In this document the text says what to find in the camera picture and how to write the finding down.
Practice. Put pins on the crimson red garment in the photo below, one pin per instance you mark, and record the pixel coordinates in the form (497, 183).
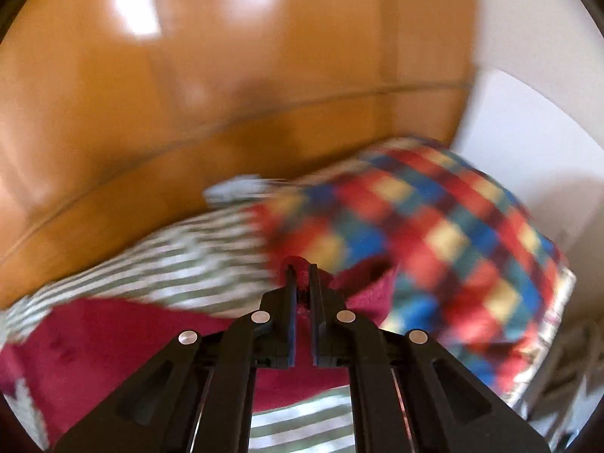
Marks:
(83, 350)

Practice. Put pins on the multicolour plaid pillow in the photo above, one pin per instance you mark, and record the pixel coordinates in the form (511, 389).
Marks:
(471, 266)

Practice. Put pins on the green white checkered bedspread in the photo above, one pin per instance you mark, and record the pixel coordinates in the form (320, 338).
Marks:
(216, 264)

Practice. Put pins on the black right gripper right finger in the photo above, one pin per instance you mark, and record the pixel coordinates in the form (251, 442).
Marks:
(408, 394)

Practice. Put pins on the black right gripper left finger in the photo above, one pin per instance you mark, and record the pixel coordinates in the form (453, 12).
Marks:
(196, 394)

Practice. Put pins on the white headboard panel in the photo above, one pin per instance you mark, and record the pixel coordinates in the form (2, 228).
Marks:
(539, 153)

